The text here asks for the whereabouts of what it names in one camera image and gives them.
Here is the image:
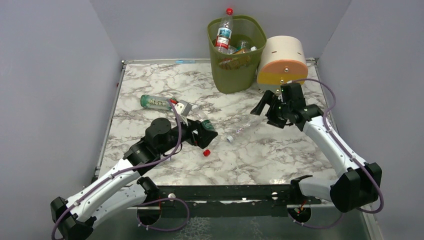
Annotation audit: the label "clear unlabelled bottle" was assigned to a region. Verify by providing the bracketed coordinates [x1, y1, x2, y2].
[225, 115, 266, 143]

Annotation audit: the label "brown red tea bottle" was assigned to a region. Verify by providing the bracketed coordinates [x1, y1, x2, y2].
[218, 49, 251, 70]

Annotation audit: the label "green white label water bottle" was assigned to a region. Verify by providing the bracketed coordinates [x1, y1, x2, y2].
[236, 39, 251, 50]

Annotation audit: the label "red label water bottle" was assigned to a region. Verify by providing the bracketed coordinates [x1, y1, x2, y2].
[214, 8, 234, 54]

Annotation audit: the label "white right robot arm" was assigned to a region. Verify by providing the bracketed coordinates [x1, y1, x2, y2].
[263, 82, 385, 214]

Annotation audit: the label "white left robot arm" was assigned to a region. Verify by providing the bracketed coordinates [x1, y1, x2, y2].
[50, 99, 218, 240]

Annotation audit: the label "green ribbed plastic bin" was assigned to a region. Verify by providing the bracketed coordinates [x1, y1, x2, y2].
[207, 15, 267, 94]

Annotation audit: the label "red label bottle red cap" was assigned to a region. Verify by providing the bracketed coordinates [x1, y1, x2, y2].
[202, 149, 211, 157]

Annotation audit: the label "green Cestbon label water bottle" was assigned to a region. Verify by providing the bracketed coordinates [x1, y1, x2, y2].
[191, 104, 215, 131]

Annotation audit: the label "green bottle back left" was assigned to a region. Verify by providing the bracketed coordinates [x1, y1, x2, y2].
[140, 94, 178, 111]

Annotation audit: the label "round drawer box gold knobs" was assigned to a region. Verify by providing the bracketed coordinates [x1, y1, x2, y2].
[256, 35, 309, 93]

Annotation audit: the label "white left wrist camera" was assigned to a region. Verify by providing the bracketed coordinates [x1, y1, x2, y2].
[174, 100, 192, 126]

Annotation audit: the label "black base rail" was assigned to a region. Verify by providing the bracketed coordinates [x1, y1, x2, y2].
[136, 184, 321, 221]

